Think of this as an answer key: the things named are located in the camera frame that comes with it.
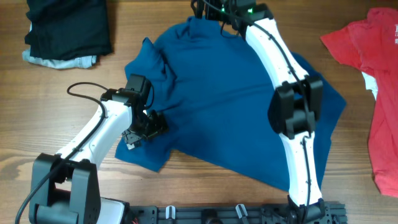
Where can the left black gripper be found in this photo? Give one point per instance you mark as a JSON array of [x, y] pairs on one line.
[[158, 124]]

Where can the blue polo shirt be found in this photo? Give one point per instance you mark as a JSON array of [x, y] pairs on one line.
[[215, 93]]

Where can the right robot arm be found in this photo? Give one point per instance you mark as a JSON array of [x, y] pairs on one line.
[[295, 105]]

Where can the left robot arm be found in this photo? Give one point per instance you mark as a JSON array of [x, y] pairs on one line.
[[64, 186]]

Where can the light grey folded garment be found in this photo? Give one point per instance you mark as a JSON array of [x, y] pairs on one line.
[[86, 61]]

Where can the black folded garment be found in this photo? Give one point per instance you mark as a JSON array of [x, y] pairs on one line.
[[67, 29]]

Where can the red t-shirt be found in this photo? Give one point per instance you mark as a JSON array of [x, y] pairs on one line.
[[370, 45]]

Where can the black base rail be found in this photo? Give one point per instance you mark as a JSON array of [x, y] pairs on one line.
[[265, 214]]

